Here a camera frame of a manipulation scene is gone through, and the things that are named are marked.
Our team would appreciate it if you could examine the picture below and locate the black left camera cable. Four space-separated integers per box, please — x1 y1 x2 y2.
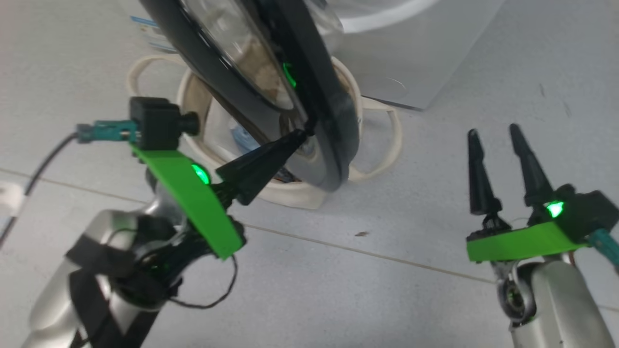
0 133 80 247

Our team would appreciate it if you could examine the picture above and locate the teal left camera connector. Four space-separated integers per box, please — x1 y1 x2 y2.
76 121 138 144

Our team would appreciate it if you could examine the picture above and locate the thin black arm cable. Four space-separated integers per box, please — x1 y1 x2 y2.
169 255 238 310

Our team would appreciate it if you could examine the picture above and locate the cream canvas laundry basket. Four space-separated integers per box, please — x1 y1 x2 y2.
127 53 403 211

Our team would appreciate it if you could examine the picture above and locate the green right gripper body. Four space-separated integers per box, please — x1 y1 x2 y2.
466 215 589 263

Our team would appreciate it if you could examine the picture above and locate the blue energy label sticker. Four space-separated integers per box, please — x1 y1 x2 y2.
131 16 175 53

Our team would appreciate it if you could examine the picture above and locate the white front-load washing machine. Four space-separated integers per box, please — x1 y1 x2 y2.
116 0 506 111

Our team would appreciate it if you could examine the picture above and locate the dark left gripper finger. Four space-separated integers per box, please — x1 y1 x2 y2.
215 129 309 189
231 135 308 206

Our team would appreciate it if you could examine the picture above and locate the teal camera connector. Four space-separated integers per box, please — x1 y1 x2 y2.
588 228 619 266
76 121 138 144

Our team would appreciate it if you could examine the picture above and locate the white folded cloth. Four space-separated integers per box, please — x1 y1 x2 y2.
206 97 242 162

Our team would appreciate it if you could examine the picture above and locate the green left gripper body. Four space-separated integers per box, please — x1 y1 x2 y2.
130 144 244 261

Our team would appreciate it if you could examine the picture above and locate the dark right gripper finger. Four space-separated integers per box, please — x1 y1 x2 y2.
508 123 555 207
467 128 502 217

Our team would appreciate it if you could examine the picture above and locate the teal right camera connector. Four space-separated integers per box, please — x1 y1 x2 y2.
588 228 619 266

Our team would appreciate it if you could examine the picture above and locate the black round glass washer door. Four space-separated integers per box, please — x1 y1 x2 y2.
139 0 361 192

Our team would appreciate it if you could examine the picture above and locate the white cable clip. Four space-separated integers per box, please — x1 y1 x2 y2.
0 181 23 218

